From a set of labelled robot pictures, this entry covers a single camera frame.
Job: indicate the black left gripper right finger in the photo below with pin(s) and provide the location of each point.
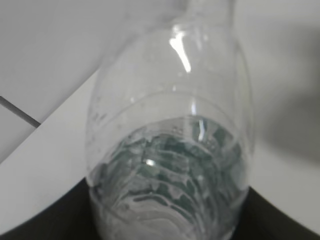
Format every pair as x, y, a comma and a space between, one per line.
260, 220

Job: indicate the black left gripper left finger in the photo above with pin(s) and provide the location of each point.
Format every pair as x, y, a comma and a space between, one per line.
69, 218

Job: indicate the clear green-label water bottle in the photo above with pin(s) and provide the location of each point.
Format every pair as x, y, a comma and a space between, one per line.
169, 133

